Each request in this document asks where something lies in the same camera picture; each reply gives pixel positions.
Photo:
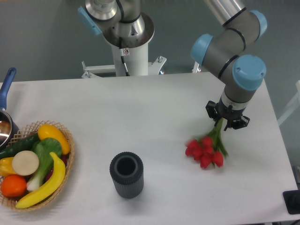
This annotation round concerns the yellow banana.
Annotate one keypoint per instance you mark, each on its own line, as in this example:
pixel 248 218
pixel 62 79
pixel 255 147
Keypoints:
pixel 47 188

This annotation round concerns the orange fruit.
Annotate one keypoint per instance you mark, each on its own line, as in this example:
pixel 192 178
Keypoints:
pixel 13 186

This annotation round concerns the yellow bell pepper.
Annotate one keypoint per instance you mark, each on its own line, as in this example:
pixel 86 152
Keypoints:
pixel 6 168

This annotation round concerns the white frame at right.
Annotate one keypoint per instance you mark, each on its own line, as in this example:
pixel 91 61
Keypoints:
pixel 291 106

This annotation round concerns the green cucumber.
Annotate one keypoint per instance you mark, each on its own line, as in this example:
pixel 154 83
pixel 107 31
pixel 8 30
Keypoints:
pixel 21 145

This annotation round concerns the white table clamp bracket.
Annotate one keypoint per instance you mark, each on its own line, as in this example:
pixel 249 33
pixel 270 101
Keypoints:
pixel 154 68

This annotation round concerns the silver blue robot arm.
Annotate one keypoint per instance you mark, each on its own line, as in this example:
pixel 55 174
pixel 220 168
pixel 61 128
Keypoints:
pixel 128 31

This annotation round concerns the blue handled saucepan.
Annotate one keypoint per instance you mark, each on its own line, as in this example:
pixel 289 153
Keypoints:
pixel 7 126

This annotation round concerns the dark grey ribbed vase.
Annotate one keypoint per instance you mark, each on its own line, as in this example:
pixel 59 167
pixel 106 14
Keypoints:
pixel 126 170

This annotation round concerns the beige round mushroom cap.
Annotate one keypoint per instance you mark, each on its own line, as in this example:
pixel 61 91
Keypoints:
pixel 25 163

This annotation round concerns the green bok choy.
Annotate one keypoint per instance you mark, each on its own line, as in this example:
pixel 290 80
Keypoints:
pixel 43 149

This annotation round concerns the black device at edge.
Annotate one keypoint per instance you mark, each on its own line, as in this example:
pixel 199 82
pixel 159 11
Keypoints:
pixel 292 201

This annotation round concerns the woven wicker basket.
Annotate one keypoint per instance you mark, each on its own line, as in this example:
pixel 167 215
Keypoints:
pixel 29 130

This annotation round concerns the red tulip bouquet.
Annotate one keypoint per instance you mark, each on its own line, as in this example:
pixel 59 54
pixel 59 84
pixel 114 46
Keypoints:
pixel 208 149

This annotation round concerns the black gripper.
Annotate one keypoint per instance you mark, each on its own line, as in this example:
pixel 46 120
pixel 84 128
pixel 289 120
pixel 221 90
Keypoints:
pixel 234 117

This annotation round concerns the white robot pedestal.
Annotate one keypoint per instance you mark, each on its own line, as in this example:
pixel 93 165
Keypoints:
pixel 135 59

